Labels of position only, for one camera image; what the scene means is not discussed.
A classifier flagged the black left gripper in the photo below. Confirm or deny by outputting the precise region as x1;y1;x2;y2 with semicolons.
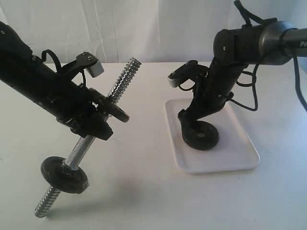
38;70;113;140

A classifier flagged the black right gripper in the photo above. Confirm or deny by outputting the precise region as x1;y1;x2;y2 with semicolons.
177;59;248;144

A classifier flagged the black weight plate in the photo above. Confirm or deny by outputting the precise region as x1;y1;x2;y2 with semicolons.
187;121;219;150
40;156;89;194
97;97;130;123

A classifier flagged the chrome threaded dumbbell bar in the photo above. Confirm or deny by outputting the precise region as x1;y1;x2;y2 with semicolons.
34;57;142;218

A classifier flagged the chrome spin-lock collar nut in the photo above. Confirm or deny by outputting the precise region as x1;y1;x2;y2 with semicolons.
61;160;79;175

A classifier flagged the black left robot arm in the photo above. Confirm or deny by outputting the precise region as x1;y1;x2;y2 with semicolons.
0;23;113;140

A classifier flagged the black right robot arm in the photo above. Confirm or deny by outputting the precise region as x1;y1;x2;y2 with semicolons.
168;21;307;150

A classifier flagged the white rectangular plastic tray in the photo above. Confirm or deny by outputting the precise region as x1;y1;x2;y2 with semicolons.
165;98;260;174

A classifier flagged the white backdrop curtain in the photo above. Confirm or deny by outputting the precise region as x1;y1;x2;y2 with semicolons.
0;0;307;65

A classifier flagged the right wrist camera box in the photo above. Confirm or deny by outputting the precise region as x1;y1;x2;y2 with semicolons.
167;60;209;88

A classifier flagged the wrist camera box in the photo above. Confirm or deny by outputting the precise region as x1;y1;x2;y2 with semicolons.
167;60;209;88
76;52;104;78

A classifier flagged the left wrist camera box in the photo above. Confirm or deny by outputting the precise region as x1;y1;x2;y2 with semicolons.
76;52;104;78

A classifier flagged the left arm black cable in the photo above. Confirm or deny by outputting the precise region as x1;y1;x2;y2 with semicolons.
40;49;87;89

